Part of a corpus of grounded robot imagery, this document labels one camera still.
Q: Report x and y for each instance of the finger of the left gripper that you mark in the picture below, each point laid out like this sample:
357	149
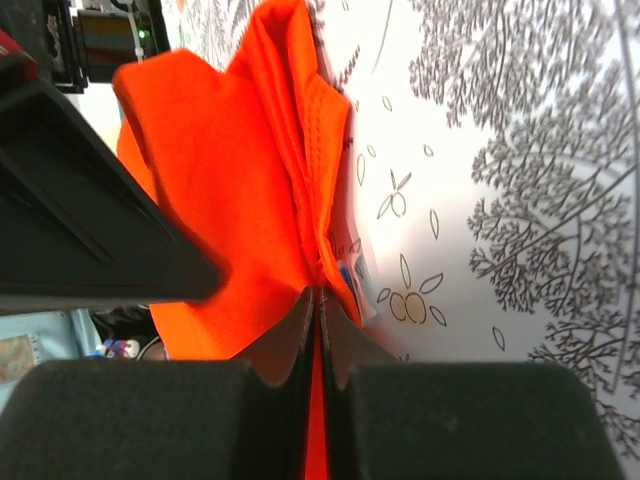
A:
77	231

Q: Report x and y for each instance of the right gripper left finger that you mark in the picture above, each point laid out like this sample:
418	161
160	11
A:
243	418

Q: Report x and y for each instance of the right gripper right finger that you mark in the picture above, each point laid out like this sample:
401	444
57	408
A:
391	419

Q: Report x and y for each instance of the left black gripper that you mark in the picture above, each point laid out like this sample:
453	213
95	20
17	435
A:
74	44

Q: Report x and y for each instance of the orange t shirt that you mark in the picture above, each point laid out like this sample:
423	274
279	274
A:
246	162

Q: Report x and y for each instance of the floral patterned table mat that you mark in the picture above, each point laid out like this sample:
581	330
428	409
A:
487	206

